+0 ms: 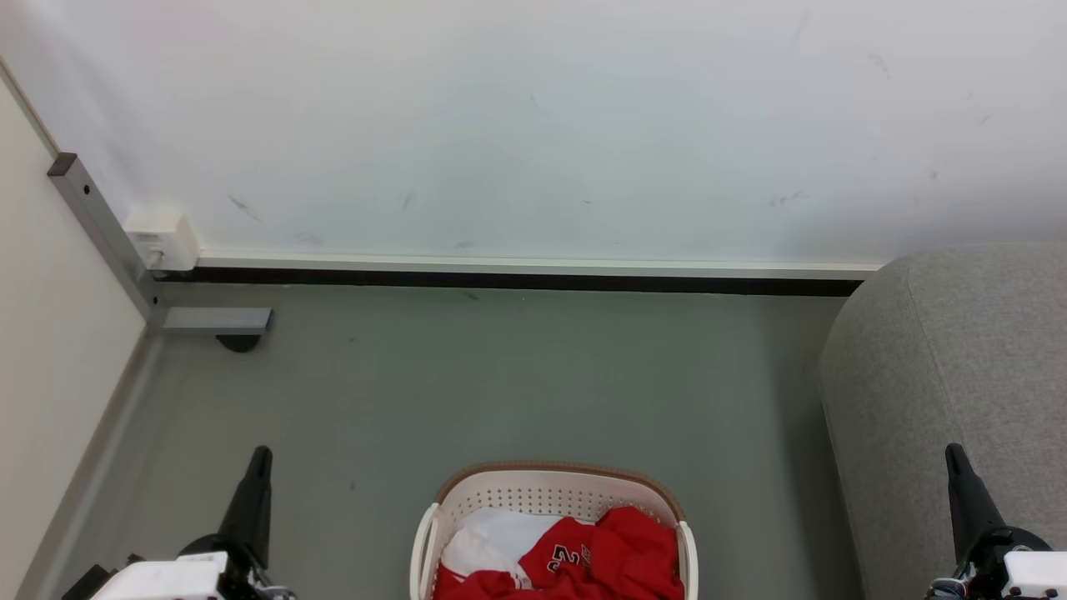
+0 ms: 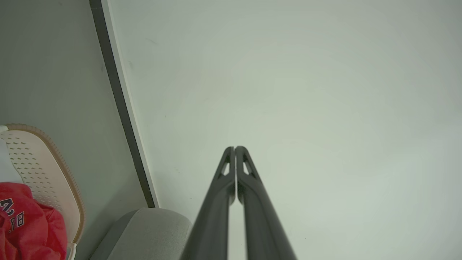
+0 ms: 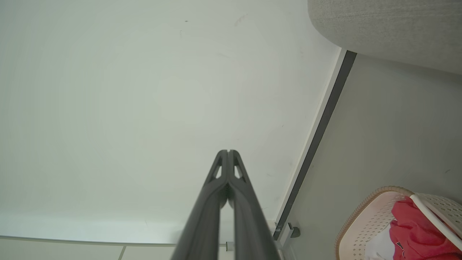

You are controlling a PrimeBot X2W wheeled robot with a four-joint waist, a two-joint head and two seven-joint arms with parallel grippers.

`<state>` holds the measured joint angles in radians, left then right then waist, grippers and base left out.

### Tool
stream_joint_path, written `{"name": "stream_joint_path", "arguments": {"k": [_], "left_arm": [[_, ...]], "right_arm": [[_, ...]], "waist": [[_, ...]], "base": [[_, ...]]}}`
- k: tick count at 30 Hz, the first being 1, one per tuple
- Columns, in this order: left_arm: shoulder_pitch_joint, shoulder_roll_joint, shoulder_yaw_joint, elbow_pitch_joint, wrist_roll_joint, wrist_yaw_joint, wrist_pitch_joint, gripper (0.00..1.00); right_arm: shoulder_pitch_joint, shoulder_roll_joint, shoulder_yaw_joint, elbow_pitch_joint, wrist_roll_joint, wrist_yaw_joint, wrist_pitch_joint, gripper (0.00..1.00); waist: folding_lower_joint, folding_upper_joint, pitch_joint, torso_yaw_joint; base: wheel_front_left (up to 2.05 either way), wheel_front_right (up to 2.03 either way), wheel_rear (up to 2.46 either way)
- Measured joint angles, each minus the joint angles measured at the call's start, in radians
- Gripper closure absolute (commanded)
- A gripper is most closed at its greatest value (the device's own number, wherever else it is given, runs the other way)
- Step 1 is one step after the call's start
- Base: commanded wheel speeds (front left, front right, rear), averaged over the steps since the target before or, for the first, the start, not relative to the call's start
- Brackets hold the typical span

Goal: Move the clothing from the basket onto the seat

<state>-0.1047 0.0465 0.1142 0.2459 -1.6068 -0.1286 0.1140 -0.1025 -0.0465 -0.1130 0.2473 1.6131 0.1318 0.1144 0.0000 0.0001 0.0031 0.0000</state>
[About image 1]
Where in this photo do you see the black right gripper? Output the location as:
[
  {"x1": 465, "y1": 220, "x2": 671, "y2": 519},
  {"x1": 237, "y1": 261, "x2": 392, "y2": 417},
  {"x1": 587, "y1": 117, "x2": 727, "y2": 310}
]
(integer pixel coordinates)
[{"x1": 944, "y1": 443, "x2": 1053, "y2": 599}]

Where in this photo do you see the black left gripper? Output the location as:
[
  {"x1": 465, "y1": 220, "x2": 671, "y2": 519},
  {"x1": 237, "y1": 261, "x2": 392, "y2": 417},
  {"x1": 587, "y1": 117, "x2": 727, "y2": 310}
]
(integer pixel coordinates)
[{"x1": 178, "y1": 446, "x2": 294, "y2": 600}]

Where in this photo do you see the red jersey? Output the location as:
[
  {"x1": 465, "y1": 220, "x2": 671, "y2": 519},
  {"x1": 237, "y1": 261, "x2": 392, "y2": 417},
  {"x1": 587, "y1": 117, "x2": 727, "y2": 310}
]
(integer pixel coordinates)
[{"x1": 432, "y1": 506, "x2": 686, "y2": 600}]

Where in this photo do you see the grey fabric sofa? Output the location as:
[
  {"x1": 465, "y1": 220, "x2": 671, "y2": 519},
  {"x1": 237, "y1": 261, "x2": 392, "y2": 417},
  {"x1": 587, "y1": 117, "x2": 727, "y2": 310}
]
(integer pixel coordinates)
[{"x1": 819, "y1": 242, "x2": 1067, "y2": 600}]

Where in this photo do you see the white garment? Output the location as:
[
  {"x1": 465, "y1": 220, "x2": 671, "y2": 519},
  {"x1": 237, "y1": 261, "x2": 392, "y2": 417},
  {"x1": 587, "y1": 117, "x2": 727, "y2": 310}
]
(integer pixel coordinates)
[{"x1": 439, "y1": 508, "x2": 584, "y2": 588}]

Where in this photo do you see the white laundry basket brown rim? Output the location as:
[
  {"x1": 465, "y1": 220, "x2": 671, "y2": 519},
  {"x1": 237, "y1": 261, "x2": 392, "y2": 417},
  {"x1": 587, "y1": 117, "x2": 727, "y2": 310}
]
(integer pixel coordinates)
[{"x1": 408, "y1": 461, "x2": 699, "y2": 600}]

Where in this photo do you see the white wall socket box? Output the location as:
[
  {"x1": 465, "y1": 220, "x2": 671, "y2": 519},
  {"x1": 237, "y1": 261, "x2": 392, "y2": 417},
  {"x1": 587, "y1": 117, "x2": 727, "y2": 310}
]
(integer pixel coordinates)
[{"x1": 123, "y1": 208, "x2": 201, "y2": 273}]

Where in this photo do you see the grey aluminium frame post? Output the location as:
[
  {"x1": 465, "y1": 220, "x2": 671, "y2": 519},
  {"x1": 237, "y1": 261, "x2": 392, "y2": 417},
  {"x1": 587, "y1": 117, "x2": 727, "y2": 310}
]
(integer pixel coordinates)
[{"x1": 48, "y1": 152, "x2": 274, "y2": 337}]

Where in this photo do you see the white and black skirting rail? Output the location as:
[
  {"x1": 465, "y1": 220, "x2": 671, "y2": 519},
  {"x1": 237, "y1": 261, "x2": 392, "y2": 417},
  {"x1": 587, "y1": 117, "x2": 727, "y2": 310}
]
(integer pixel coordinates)
[{"x1": 154, "y1": 253, "x2": 884, "y2": 298}]

